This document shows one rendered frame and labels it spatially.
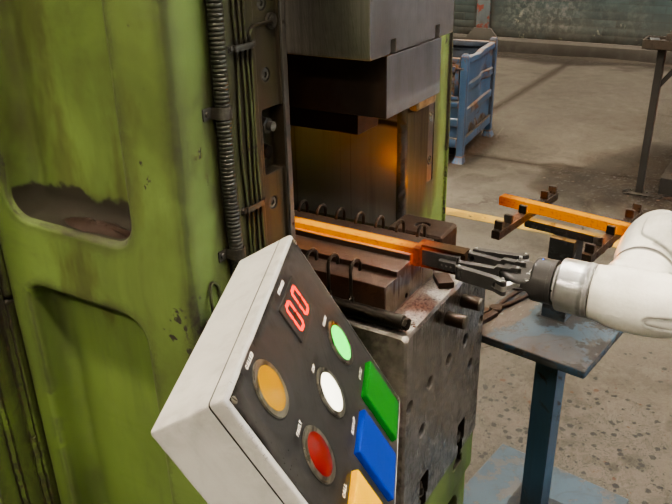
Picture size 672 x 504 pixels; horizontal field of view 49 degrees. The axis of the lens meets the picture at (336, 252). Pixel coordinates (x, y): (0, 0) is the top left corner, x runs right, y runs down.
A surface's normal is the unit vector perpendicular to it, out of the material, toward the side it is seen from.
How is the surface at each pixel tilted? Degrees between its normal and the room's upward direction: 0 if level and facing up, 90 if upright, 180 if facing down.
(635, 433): 0
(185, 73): 90
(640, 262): 5
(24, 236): 90
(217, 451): 90
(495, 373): 0
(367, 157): 90
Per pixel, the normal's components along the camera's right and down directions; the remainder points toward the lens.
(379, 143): -0.51, 0.37
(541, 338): -0.02, -0.91
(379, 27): 0.86, 0.20
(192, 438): -0.11, 0.42
